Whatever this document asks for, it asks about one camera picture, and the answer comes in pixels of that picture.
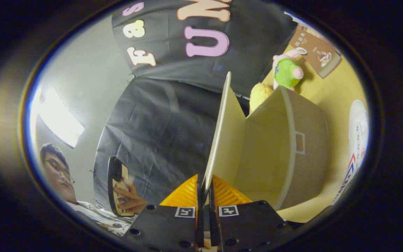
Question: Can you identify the pink and green plush toy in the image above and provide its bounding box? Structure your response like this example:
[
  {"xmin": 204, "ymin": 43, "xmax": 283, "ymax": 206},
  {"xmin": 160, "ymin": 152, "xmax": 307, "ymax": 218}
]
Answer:
[{"xmin": 272, "ymin": 48, "xmax": 308, "ymax": 91}]

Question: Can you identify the black smartphone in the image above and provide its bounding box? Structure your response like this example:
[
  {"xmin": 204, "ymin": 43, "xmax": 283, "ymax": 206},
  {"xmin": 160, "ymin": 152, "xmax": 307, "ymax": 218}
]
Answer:
[{"xmin": 107, "ymin": 156, "xmax": 135, "ymax": 217}]

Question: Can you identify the yellow plush toy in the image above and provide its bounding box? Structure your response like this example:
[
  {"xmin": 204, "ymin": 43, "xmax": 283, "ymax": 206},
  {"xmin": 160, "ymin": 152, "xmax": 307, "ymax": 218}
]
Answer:
[{"xmin": 249, "ymin": 83, "xmax": 274, "ymax": 113}]

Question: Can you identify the ceiling light panel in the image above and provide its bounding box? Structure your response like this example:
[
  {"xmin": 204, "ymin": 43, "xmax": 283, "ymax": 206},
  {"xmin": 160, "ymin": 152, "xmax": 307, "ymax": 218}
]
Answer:
[{"xmin": 38, "ymin": 87, "xmax": 85, "ymax": 148}]

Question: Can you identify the brown book with illustrated cover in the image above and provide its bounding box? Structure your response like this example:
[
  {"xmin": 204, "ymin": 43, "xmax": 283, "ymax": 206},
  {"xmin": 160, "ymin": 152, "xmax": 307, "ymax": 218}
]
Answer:
[{"xmin": 288, "ymin": 24, "xmax": 342, "ymax": 78}]

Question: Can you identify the beige fabric storage box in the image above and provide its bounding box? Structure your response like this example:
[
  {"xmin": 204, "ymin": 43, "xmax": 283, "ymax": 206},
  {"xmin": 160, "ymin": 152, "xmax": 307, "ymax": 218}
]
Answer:
[{"xmin": 203, "ymin": 72, "xmax": 330, "ymax": 210}]

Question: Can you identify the white sneaker shoe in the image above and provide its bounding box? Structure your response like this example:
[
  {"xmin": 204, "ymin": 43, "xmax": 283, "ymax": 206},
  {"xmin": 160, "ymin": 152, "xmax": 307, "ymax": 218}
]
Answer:
[{"xmin": 332, "ymin": 99, "xmax": 369, "ymax": 205}]

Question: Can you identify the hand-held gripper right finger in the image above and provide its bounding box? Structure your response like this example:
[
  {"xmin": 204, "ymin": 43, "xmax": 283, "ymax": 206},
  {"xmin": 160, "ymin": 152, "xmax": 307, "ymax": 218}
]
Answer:
[{"xmin": 207, "ymin": 174, "xmax": 305, "ymax": 252}]

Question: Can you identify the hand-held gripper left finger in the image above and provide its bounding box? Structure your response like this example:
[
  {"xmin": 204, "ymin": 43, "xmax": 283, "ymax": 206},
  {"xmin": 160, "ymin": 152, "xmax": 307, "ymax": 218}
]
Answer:
[{"xmin": 122, "ymin": 174, "xmax": 205, "ymax": 252}]

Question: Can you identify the black backdrop cloth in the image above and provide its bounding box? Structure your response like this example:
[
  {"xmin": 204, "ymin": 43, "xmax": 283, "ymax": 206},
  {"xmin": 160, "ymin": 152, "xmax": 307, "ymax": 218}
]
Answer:
[{"xmin": 93, "ymin": 0, "xmax": 298, "ymax": 212}]

